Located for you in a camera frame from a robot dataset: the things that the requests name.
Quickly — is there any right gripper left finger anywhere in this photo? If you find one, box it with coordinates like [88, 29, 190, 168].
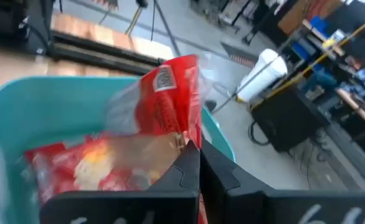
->
[40, 139, 201, 224]

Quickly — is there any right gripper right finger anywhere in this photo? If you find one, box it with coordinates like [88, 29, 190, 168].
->
[200, 138, 365, 224]

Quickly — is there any red popcorn bag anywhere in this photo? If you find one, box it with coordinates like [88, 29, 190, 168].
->
[22, 133, 187, 205]
[103, 54, 214, 151]

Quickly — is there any black box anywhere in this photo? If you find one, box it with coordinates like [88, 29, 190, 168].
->
[250, 83, 330, 154]

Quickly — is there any white cylinder bin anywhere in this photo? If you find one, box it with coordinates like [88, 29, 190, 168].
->
[234, 47, 289, 104]

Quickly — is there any teal plastic basket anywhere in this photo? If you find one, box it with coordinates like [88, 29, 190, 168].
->
[0, 75, 237, 224]

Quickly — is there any yellow pole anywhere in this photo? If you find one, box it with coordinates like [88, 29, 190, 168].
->
[262, 11, 365, 101]

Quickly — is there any black tripod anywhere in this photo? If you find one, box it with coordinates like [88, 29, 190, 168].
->
[124, 0, 183, 57]

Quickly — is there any black aluminium table frame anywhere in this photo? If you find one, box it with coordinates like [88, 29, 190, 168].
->
[49, 29, 162, 68]

